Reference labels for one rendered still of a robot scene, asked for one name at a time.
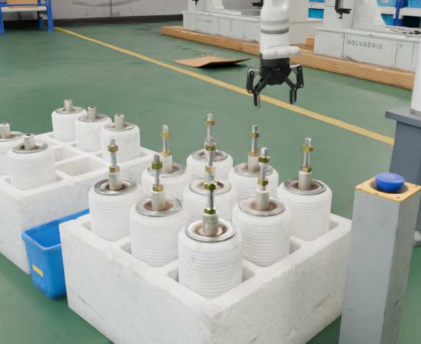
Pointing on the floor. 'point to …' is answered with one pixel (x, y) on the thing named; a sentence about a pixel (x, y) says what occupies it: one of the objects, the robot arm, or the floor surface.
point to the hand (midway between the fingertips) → (275, 103)
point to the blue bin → (48, 256)
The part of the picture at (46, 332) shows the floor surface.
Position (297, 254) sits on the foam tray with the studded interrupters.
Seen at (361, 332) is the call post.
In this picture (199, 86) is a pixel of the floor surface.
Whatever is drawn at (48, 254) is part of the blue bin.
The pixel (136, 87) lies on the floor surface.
